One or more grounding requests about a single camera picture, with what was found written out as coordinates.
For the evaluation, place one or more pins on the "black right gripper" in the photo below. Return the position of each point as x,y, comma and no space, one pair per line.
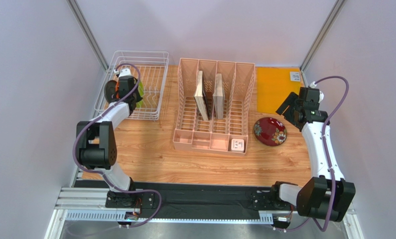
287,104

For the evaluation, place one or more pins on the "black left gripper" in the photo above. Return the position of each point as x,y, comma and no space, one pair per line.
139,98

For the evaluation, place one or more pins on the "green plate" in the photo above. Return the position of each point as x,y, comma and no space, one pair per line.
140,96

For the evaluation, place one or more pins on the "dark teal plate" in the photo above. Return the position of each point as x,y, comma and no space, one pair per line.
110,91

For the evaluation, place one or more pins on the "red floral plate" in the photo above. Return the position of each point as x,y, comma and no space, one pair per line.
270,131

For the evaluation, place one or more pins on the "orange plate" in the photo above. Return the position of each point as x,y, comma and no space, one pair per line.
117,91

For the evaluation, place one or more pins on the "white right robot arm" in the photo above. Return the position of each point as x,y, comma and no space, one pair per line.
327,195

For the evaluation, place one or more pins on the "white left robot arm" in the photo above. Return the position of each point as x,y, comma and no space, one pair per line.
95,148

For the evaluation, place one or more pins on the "orange mat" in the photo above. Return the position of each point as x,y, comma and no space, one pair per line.
273,87

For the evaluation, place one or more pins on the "white label sticker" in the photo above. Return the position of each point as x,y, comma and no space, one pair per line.
295,76

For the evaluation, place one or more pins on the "white power socket cube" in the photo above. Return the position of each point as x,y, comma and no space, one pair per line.
237,145

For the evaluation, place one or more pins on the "right wooden board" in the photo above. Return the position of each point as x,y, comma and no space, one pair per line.
218,97

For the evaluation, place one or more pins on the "wooden board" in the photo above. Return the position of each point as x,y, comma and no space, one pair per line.
200,97
218,97

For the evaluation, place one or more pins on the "left wooden board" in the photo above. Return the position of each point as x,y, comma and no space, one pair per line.
200,97

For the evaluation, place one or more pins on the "pink plastic file organizer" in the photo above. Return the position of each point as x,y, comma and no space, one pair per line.
191,132

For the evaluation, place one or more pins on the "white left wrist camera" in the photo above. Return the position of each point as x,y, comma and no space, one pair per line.
125,72

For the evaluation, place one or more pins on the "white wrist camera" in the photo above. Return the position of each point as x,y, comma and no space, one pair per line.
125,72
313,86

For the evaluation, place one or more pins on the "white wire dish rack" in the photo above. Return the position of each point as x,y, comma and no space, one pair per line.
153,67

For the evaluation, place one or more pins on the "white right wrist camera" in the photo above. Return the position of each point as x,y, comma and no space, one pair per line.
313,86

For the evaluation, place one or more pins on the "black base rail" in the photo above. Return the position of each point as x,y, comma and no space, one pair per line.
91,200

